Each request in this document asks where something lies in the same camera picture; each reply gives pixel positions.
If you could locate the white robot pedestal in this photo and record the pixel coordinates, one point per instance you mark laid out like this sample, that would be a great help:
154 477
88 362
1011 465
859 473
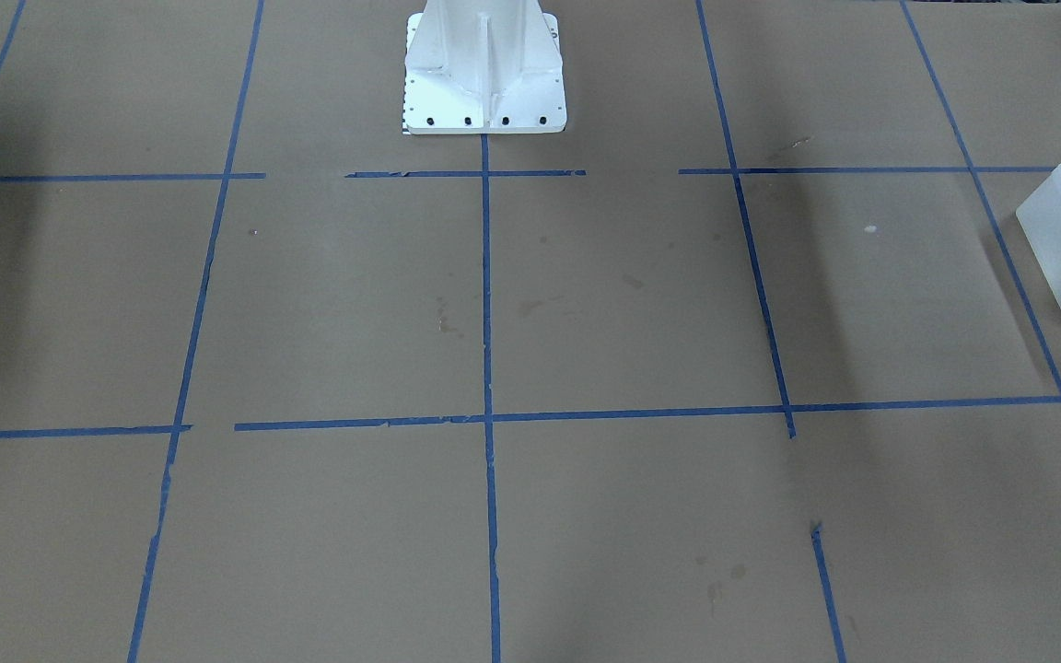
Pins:
483 67

